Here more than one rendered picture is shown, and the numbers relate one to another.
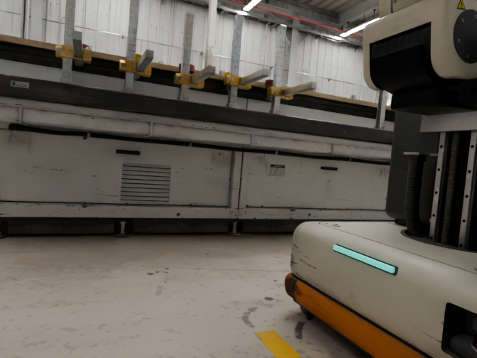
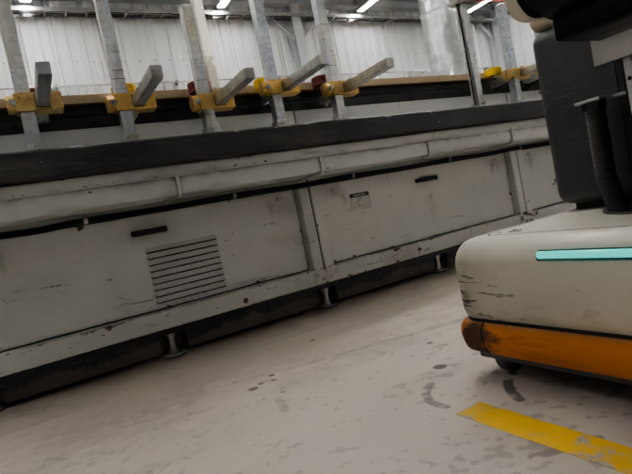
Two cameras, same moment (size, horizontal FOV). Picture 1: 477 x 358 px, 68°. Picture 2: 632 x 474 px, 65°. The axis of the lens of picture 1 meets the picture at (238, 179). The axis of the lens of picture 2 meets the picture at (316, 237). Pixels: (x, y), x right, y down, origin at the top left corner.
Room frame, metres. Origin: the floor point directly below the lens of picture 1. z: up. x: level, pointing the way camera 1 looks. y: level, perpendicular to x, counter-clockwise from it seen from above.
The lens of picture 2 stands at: (0.06, 0.19, 0.40)
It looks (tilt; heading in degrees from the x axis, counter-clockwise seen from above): 3 degrees down; 355
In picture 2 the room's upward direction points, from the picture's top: 11 degrees counter-clockwise
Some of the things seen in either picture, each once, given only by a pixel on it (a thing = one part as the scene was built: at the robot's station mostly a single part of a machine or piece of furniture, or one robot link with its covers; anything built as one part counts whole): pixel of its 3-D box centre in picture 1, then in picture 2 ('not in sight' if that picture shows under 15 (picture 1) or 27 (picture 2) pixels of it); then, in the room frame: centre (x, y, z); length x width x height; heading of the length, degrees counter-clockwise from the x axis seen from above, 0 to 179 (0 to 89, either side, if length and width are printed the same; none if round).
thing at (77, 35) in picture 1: (78, 51); (42, 97); (1.45, 0.69, 0.83); 0.43 x 0.03 x 0.04; 24
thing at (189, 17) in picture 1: (185, 64); (200, 80); (1.70, 0.29, 0.87); 0.04 x 0.04 x 0.48; 24
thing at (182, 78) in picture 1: (189, 80); (212, 102); (1.71, 0.27, 0.80); 0.14 x 0.06 x 0.05; 114
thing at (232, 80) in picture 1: (237, 82); (278, 88); (1.81, 0.04, 0.83); 0.14 x 0.06 x 0.05; 114
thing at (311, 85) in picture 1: (289, 91); (353, 84); (1.86, -0.23, 0.82); 0.43 x 0.03 x 0.04; 24
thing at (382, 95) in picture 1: (382, 92); (469, 55); (2.20, -0.84, 0.93); 0.05 x 0.05 x 0.45; 24
